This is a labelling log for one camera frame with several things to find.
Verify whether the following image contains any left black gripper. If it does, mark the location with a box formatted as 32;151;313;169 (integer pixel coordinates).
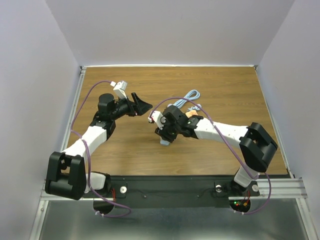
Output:
110;93;153;121

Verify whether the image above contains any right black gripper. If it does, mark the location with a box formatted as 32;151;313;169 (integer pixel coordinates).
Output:
154;119;180;145

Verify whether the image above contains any beige cube socket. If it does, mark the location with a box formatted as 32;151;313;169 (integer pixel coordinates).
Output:
185;110;198;118

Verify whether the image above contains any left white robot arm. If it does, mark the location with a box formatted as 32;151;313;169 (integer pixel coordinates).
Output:
45;92;153;200

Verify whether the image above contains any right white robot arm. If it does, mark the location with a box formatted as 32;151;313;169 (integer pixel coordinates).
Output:
148;105;278;195

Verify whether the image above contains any blue power strip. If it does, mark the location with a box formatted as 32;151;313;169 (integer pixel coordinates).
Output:
160;139;171;147

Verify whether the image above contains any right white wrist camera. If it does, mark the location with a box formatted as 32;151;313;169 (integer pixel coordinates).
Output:
148;111;166;128

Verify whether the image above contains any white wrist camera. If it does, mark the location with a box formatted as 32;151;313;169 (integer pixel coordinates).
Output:
110;80;128;99
148;111;166;128

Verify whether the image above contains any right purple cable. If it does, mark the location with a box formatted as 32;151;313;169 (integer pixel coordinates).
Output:
149;96;272;215

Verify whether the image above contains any purple cable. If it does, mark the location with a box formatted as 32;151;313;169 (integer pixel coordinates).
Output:
69;80;132;218
149;96;272;215

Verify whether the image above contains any grey coiled cord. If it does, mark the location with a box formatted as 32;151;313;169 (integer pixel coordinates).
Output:
186;102;203;112

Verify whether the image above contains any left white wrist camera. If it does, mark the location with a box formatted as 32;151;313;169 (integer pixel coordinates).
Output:
110;80;128;99

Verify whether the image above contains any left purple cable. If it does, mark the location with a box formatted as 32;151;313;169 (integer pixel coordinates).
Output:
69;80;132;218

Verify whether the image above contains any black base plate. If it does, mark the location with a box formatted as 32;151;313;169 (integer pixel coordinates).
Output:
98;175;260;209

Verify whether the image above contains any aluminium rail frame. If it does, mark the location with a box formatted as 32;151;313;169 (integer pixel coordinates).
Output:
29;66;87;240

